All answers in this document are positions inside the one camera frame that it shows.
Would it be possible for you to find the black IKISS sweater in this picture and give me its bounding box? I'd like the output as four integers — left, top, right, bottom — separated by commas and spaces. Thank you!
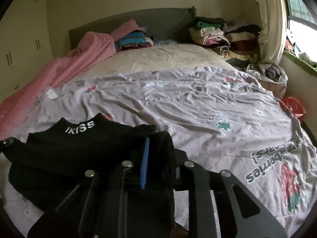
1, 114, 176, 237

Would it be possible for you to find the basket of clothes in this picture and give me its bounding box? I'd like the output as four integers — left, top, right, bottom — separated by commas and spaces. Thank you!
245, 62, 288, 99

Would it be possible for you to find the striped folded clothes stack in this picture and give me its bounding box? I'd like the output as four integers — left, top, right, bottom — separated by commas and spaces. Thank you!
115, 30, 154, 52

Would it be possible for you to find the mixed folded clothes pile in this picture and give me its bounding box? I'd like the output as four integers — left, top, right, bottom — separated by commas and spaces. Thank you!
189, 17, 261, 63

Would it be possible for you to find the person's right hand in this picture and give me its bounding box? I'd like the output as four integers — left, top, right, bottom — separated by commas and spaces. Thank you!
170, 225, 188, 238

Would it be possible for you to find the lilac strawberry print duvet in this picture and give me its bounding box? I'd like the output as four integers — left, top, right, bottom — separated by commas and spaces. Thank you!
11, 67, 316, 237

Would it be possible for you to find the red plastic bag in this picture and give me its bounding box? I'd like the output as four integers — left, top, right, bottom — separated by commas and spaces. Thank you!
279, 96, 307, 118

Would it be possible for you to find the cream bed sheet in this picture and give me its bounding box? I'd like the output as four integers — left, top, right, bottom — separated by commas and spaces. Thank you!
72, 44, 235, 81

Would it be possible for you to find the pink blanket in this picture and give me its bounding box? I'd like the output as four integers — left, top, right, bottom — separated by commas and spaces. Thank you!
1, 18, 146, 140

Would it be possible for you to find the cluttered green window sill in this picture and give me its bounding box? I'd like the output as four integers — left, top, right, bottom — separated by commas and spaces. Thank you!
283, 37, 316, 77

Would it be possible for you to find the cream wardrobe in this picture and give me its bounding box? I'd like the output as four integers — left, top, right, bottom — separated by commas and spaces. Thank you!
1, 0, 53, 101

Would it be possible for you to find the dark grey headboard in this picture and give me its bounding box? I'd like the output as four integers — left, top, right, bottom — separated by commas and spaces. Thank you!
68, 7, 196, 49

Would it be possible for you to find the window with grille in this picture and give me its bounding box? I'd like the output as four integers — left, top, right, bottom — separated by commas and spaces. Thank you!
286, 0, 316, 61

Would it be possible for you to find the cream curtain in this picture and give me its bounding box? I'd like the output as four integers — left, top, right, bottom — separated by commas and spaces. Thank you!
258, 0, 287, 65

